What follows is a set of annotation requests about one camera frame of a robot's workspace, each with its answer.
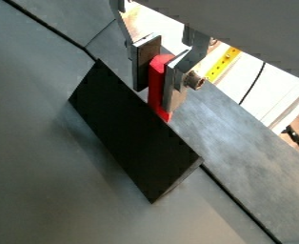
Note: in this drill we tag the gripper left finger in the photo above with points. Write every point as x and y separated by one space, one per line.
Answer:
141 50

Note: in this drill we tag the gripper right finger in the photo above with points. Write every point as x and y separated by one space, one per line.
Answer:
179 76

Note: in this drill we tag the yellow perforated bar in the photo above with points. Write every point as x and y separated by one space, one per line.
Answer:
222 64

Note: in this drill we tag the red peg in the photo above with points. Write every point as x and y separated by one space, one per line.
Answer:
157 84

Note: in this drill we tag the black angled holder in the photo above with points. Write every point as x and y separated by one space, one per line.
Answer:
154 155

